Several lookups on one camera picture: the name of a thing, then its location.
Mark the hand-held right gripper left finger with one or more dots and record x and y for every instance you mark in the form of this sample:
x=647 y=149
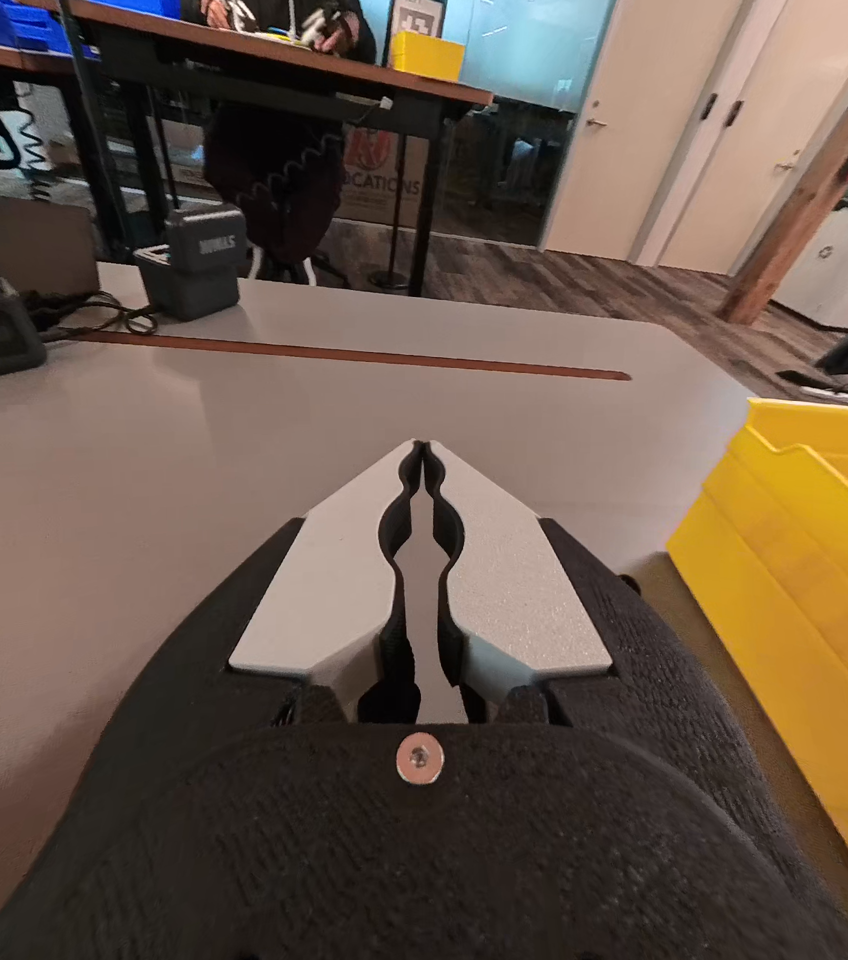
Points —
x=319 y=585

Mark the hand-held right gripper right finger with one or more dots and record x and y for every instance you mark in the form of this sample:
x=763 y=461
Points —
x=521 y=585

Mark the yellow plastic bin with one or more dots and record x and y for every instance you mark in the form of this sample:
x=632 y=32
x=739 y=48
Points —
x=806 y=600

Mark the dark grey battery charger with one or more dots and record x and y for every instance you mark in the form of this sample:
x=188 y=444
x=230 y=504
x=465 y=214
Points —
x=199 y=285

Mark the cardboard box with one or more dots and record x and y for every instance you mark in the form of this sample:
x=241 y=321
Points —
x=386 y=180

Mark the white door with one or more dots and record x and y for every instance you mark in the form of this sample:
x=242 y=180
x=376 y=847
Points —
x=739 y=150
x=619 y=135

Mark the wooden top work table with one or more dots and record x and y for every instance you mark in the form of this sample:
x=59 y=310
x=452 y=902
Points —
x=431 y=88

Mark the small yellow box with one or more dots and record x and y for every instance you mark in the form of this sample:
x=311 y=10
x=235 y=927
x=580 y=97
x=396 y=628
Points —
x=428 y=56

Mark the printed tag sign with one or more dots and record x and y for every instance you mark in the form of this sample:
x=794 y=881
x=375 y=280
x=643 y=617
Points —
x=418 y=15

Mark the blue storage bin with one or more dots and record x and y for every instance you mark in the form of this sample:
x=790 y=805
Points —
x=11 y=22

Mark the wooden post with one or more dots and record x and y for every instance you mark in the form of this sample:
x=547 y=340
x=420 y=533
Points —
x=799 y=202

